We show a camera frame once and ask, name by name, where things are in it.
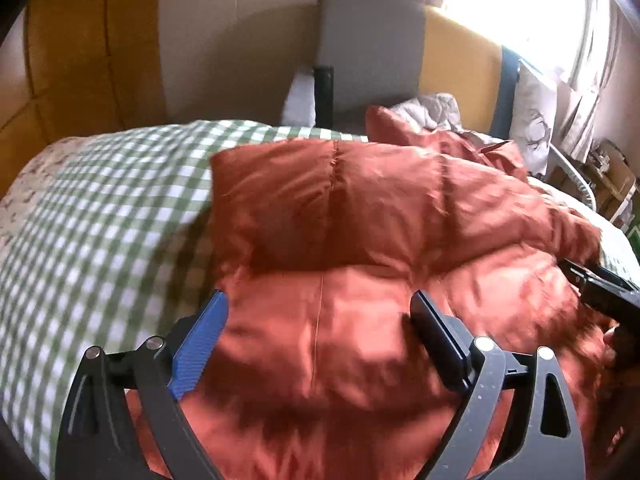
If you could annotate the grey quilted blanket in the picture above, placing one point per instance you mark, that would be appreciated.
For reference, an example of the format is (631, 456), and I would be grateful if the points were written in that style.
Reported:
(435, 111)

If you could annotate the white bed rail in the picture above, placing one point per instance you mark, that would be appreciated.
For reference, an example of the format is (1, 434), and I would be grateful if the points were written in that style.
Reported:
(558, 159)

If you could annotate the white deer print pillow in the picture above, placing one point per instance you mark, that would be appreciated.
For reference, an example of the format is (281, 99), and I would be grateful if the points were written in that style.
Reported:
(533, 116)

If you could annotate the grey yellow teal headboard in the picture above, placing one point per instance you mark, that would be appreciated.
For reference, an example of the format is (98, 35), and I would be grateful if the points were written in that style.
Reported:
(384, 52)

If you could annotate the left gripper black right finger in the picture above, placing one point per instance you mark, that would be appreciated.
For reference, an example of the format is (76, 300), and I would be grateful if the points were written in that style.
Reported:
(456, 355)

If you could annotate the wooden wardrobe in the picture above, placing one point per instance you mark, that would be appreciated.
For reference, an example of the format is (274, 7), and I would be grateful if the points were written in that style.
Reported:
(77, 68)

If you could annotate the cluttered wooden shelf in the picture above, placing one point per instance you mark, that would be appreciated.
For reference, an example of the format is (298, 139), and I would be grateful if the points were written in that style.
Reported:
(613, 182)

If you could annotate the person right hand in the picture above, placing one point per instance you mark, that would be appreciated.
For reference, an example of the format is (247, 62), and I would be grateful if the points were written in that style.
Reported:
(618, 345)

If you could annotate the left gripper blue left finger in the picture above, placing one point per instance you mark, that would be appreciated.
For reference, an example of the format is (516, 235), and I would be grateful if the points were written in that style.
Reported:
(178, 359)

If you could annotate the green checked duvet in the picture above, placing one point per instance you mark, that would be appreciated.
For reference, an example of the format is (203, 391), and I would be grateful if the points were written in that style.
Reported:
(115, 251)

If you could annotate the floral curtain right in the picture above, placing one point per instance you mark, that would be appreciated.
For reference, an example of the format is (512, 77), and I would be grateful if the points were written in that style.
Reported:
(579, 98)

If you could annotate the black bottle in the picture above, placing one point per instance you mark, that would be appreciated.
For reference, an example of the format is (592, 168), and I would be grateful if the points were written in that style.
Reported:
(324, 96)

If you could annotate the orange puffer jacket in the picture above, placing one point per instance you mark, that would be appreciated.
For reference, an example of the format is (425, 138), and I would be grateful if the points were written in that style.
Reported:
(319, 242)

